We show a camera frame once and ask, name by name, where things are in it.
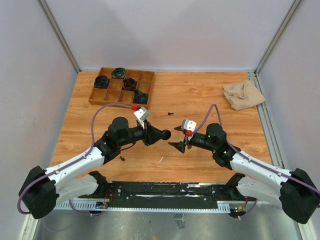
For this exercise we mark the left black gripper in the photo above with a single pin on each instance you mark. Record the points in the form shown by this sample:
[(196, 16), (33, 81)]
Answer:
[(151, 134)]

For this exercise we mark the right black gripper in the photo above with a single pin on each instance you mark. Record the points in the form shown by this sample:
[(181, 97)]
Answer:
[(180, 145)]

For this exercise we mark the black round charging case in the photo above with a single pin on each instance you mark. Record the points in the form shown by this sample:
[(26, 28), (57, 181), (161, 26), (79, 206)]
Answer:
[(166, 134)]

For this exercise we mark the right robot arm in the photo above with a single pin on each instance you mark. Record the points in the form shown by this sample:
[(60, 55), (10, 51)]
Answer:
[(291, 190)]

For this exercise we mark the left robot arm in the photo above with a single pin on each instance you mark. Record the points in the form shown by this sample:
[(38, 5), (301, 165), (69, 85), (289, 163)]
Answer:
[(43, 189)]

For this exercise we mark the dark green rolled sock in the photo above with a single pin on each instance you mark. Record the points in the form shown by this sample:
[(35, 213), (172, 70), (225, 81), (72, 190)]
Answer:
[(140, 97)]

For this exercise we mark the wooden compartment tray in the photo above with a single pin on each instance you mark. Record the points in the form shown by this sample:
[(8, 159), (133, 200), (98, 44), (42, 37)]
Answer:
[(115, 94)]

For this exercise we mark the black orange rolled sock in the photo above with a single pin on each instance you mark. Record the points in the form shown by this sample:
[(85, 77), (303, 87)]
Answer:
[(129, 84)]

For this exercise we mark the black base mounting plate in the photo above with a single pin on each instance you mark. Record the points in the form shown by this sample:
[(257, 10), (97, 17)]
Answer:
[(193, 196)]

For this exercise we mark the green yellow rolled sock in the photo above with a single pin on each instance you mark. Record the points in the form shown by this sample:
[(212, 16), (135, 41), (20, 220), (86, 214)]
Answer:
[(118, 73)]

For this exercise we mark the black rolled sock left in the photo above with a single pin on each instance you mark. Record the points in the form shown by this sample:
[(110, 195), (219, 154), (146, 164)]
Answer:
[(101, 82)]

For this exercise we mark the beige cloth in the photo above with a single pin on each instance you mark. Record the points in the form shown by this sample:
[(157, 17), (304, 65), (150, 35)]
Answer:
[(243, 95)]

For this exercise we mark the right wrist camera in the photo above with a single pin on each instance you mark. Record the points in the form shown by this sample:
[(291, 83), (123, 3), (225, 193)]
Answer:
[(188, 127)]

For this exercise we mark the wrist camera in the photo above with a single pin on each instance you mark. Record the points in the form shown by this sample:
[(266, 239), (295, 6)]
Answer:
[(188, 127), (141, 116)]

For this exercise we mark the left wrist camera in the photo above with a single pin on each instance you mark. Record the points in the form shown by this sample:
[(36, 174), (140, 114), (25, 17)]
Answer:
[(141, 116)]

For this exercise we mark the aluminium frame post left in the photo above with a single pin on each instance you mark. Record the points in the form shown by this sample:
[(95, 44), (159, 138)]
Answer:
[(58, 33)]

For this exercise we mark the aluminium frame post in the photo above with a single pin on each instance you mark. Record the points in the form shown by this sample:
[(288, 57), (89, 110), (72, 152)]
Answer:
[(296, 4), (58, 33)]

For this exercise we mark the aluminium frame post right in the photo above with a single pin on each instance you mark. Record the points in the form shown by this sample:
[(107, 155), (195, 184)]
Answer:
[(296, 4)]

